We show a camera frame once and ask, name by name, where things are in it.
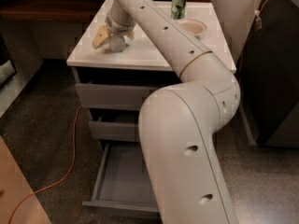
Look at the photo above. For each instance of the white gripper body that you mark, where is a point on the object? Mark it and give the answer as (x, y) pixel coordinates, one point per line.
(118, 26)

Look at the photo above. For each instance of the clear blue plastic bottle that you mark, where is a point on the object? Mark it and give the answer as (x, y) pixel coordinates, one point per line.
(117, 44)

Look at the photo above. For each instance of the grey bottom drawer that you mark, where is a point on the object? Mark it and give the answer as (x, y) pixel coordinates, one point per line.
(122, 187)

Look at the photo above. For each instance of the grey drawer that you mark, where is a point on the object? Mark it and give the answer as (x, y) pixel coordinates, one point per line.
(119, 97)
(116, 127)
(122, 187)

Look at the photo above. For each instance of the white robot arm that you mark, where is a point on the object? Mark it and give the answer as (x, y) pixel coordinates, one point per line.
(177, 123)

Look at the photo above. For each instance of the white top drawer cabinet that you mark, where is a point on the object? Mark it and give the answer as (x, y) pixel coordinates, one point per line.
(140, 64)

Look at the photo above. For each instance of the grey top drawer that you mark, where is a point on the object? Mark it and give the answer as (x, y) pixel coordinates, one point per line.
(119, 97)

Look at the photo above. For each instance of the grey middle drawer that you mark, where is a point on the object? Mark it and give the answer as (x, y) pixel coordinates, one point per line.
(116, 127)

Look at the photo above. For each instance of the dark wooden shelf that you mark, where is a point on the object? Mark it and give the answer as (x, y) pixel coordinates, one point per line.
(76, 11)

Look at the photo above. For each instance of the green soda can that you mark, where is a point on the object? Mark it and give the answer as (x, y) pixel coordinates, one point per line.
(178, 9)

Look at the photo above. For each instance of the white paper bowl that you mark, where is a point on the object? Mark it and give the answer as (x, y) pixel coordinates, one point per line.
(196, 28)

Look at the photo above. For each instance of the dark object at left edge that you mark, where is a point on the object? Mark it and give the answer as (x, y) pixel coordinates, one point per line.
(7, 66)

